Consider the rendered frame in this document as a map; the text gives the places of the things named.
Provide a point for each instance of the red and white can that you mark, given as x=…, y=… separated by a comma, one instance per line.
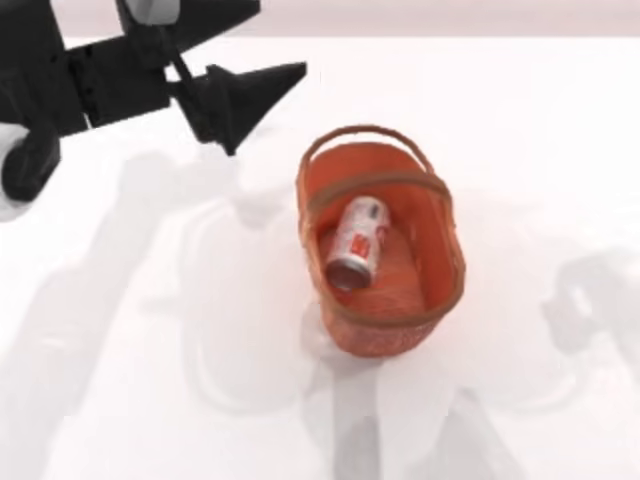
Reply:
x=357, y=240

